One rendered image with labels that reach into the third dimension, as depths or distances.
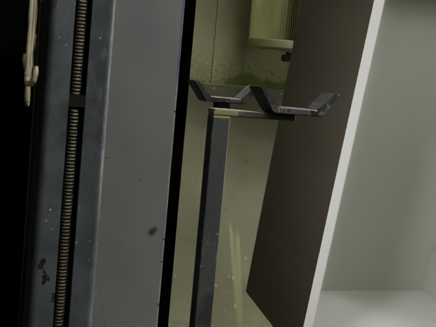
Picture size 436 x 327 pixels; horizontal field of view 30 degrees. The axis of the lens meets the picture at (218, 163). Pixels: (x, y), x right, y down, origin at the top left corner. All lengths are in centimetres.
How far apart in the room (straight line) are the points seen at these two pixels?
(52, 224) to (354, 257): 175
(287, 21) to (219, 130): 233
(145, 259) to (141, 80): 29
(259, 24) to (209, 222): 237
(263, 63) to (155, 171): 210
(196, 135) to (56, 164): 242
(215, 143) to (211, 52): 258
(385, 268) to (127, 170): 137
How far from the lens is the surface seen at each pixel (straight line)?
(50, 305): 78
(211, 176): 71
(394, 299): 251
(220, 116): 71
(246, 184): 313
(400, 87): 232
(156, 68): 128
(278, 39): 300
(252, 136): 324
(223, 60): 330
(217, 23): 329
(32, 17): 129
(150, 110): 128
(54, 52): 75
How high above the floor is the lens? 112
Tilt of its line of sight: 6 degrees down
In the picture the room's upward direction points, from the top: 5 degrees clockwise
